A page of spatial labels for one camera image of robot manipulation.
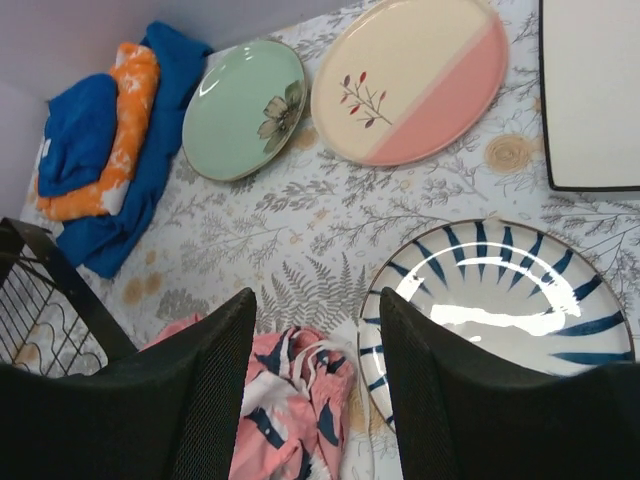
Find pink navy patterned shorts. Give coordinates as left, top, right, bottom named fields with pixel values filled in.
left=139, top=313, right=357, bottom=480

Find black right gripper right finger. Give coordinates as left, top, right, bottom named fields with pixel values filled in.
left=380, top=288, right=639, bottom=479

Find blue striped white plate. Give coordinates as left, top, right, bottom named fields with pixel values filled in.
left=358, top=220, right=637, bottom=426

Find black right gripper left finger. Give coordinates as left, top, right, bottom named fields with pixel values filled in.
left=1, top=289, right=256, bottom=479

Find floral table mat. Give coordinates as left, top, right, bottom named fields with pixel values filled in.
left=89, top=1, right=639, bottom=340

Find cream and pink plate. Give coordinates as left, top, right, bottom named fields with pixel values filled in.
left=311, top=1, right=508, bottom=166

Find black wire dish rack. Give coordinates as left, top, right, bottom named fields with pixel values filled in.
left=1, top=218, right=138, bottom=378

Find blue and orange cloth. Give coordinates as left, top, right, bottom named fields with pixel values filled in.
left=34, top=21, right=213, bottom=279

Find mint green flower plate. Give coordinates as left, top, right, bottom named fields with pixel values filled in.
left=182, top=40, right=308, bottom=182

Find white square black-rimmed plate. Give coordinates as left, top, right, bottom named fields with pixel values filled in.
left=539, top=0, right=639, bottom=192

